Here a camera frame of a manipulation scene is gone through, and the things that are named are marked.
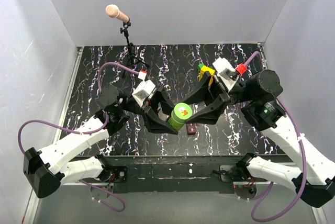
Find aluminium frame rail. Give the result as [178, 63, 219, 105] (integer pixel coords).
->
[21, 47, 84, 223]

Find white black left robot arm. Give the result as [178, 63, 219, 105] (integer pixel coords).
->
[23, 81, 177, 198]

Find yellow toy brick block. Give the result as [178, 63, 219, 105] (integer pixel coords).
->
[198, 65, 216, 86]

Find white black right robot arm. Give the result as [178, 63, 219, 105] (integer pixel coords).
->
[183, 70, 334, 208]

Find brown weekly pill organizer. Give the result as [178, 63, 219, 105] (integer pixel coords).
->
[185, 103, 202, 135]

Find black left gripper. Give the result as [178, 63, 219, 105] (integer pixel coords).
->
[122, 87, 185, 133]

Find black microphone tripod stand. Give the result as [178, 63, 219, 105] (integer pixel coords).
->
[120, 22, 150, 68]

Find green lidded pill bottle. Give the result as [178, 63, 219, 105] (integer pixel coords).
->
[167, 103, 193, 131]

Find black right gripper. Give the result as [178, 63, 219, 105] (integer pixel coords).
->
[177, 70, 255, 125]

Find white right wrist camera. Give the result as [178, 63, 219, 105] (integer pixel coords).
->
[213, 58, 246, 93]

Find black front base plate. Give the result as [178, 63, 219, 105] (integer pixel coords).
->
[97, 154, 250, 194]

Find pink foam microphone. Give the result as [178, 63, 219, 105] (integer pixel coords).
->
[105, 4, 130, 23]

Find green toy brick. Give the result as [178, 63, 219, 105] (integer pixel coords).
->
[197, 63, 204, 72]

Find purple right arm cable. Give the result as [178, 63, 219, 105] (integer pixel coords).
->
[244, 51, 307, 222]

